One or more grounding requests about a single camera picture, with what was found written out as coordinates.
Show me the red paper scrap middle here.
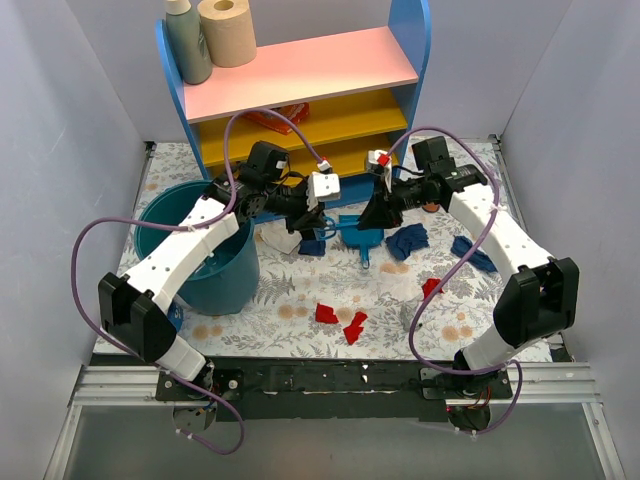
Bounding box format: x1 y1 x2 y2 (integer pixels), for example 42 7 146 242
343 311 368 345

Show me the blue plastic dustpan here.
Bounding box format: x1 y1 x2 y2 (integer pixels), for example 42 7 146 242
336 214 384 269

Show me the aluminium frame rail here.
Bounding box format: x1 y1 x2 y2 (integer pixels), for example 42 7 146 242
46 363 626 479

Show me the floral table cloth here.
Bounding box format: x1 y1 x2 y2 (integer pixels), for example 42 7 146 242
94 137 554 361

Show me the dark blue paper scrap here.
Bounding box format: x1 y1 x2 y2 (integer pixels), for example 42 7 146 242
385 223 429 261
450 235 500 274
298 239 326 257

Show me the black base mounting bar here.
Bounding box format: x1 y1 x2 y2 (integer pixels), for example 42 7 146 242
154 355 516 426

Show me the red paper scrap left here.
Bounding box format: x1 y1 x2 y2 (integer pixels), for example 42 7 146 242
315 303 339 324

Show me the white blue tape roll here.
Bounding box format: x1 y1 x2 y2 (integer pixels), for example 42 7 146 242
167 301 184 332

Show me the blue pink yellow shelf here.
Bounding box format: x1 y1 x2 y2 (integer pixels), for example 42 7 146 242
155 1 431 207

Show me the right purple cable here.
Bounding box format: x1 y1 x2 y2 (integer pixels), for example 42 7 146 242
387 125 525 436

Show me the brown paper roll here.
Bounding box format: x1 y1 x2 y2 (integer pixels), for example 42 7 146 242
197 0 257 68

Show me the orange spray bottle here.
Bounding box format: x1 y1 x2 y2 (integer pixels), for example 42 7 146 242
422 203 440 213

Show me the purple cable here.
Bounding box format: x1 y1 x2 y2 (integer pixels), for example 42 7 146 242
70 107 334 455
387 125 525 436

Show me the dark blue paper scrap right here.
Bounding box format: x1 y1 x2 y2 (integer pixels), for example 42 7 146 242
450 235 500 274

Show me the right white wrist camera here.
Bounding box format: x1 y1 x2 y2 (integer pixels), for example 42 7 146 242
365 150 393 192

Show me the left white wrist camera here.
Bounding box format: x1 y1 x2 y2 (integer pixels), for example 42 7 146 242
307 172 341 211

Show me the red paper scrap right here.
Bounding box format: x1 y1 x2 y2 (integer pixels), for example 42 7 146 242
422 278 444 299

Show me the dark blue paper scrap left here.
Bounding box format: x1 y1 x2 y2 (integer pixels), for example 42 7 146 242
298 239 326 257

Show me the blue hand brush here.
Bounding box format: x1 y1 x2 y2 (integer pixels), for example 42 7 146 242
314 216 358 241

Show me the red paper scrap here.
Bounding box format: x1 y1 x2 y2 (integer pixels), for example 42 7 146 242
315 303 339 324
343 311 368 345
422 278 444 299

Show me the white paper scrap left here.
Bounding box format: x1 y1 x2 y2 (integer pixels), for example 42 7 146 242
260 222 302 255

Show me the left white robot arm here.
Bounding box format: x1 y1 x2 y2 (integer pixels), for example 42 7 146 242
98 141 340 400

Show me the dark blue paper scrap middle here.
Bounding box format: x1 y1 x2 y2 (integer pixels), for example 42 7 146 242
385 223 429 261

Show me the teal plastic bucket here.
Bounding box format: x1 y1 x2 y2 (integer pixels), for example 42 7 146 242
140 180 260 315

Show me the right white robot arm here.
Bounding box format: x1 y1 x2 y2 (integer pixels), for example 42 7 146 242
358 134 579 398

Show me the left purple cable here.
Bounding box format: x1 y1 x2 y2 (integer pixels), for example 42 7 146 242
70 107 334 455

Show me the grey green bottle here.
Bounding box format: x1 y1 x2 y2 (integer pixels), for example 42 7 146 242
164 0 212 85

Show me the red box upper shelf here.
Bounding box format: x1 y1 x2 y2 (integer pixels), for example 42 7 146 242
243 102 310 135

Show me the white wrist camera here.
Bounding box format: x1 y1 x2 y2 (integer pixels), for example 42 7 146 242
365 150 393 192
307 172 341 211

